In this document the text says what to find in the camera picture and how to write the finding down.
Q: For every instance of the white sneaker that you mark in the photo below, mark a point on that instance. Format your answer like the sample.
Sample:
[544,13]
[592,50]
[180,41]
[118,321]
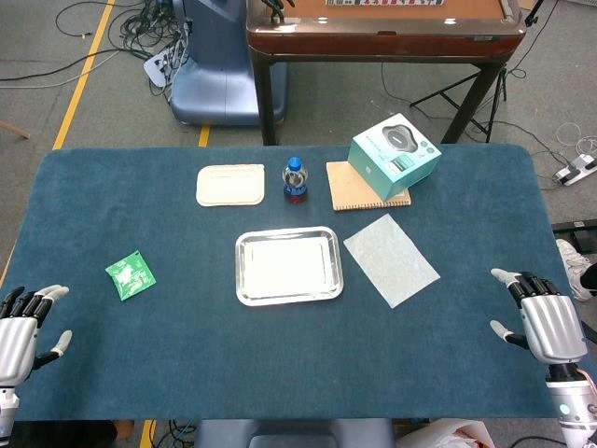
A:
[574,268]

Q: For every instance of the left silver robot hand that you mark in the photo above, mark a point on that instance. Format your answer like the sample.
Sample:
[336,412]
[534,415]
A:
[16,338]

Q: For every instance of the blue cap plastic bottle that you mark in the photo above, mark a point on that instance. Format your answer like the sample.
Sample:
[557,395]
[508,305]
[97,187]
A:
[295,179]

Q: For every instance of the translucent white sheet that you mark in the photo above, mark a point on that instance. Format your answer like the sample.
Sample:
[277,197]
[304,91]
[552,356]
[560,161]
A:
[391,259]

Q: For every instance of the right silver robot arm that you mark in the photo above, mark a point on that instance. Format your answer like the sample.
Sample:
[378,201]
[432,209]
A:
[576,406]

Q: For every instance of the white plastic bag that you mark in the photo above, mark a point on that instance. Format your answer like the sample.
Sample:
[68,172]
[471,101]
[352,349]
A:
[443,434]

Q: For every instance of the white power strip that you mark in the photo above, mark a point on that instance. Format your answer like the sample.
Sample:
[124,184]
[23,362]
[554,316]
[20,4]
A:
[576,169]

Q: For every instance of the cream rectangular lid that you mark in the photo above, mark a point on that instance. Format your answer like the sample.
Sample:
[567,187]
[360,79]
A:
[230,185]

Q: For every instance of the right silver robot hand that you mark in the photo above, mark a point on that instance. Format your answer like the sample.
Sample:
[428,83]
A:
[552,329]

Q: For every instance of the blue table cloth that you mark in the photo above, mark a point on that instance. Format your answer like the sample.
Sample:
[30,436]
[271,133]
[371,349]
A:
[280,336]

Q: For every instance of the silver metal tray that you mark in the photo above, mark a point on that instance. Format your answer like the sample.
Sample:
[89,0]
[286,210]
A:
[288,266]

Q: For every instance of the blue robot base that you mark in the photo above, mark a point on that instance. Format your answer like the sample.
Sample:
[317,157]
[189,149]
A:
[224,65]

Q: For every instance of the brown mahjong table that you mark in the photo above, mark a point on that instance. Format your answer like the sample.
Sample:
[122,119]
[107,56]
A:
[387,37]

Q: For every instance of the green snack packet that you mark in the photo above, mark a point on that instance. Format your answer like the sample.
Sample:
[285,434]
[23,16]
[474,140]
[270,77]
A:
[130,275]

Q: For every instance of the background black robot hand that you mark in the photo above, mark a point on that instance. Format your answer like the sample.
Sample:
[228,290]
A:
[276,7]

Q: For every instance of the teal product box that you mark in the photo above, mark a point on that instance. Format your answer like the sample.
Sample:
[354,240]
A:
[394,156]

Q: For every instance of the row of mahjong tiles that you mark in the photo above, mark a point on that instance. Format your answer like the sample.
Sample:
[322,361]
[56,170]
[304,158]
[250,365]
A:
[384,2]

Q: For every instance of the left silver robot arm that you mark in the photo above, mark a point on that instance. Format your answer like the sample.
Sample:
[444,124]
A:
[5,410]

